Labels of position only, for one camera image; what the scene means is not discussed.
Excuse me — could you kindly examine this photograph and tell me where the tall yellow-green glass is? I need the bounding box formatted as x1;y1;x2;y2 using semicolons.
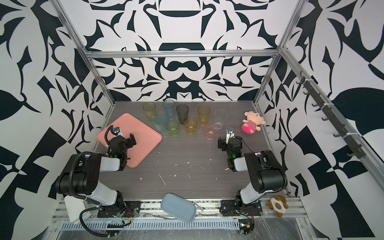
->
143;102;157;123

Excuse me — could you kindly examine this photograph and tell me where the tall dark grey glass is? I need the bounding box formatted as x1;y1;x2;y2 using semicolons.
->
176;104;189;125

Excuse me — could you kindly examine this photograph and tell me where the tall blue glass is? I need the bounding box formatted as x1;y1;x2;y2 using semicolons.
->
163;99;176;120

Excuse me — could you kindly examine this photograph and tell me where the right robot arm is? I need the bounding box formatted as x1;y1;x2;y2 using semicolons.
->
218;137;287;207

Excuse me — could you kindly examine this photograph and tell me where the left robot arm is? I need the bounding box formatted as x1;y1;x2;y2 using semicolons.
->
55;134;137;206

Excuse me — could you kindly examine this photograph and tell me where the short pink glass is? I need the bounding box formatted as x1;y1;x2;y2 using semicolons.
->
205;123;219;140

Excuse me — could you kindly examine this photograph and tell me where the tall clear glass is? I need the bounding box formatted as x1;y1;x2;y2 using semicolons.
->
214;109;228;130

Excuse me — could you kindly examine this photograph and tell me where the pink plush pig toy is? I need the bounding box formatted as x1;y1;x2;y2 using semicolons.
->
241;111;266;134

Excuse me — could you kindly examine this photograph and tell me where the teal dotted glass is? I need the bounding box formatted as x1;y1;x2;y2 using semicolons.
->
154;115;167;134

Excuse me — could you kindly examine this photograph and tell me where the short yellow glass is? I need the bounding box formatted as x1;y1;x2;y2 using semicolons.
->
184;118;198;135

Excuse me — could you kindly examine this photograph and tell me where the tall amber glass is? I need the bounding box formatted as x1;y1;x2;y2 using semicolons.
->
198;106;211;127

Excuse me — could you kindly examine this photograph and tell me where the short green glass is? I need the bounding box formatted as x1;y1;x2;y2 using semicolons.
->
166;120;180;137

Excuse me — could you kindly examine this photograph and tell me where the brown white plush toy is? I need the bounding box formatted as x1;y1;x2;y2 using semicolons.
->
267;196;289;218

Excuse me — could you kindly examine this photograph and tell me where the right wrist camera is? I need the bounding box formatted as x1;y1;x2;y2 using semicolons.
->
226;128;235;143

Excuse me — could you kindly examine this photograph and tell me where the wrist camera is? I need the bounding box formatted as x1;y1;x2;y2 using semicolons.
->
111;127;122;136
226;128;235;143

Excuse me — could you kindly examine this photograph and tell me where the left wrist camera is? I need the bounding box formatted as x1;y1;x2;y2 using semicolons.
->
111;127;122;136

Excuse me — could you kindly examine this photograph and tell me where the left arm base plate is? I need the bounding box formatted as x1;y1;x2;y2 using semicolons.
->
97;201;142;218

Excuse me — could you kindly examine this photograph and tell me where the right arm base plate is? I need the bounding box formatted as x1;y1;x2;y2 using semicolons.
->
219;200;263;217

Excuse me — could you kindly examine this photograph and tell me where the white slotted cable duct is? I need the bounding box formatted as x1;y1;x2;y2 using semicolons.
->
61;218;241;231

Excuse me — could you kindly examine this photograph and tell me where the black wall hook rail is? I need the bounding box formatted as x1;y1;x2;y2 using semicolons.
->
297;71;367;159

